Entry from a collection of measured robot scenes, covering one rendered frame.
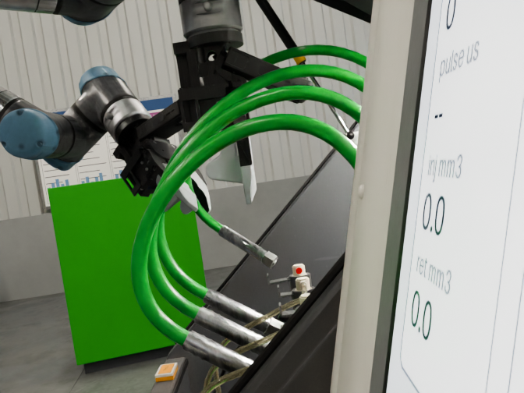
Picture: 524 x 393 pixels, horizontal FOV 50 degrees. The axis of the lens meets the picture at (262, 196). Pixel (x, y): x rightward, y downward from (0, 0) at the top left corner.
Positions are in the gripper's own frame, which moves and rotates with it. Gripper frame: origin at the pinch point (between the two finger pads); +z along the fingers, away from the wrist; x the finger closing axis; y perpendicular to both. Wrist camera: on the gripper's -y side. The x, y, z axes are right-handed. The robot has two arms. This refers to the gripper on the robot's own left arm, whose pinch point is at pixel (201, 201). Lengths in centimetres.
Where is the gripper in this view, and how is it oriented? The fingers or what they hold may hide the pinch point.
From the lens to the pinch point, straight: 85.9
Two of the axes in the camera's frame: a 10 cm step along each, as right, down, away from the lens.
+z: 5.6, 6.7, -4.9
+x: -6.0, -0.9, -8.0
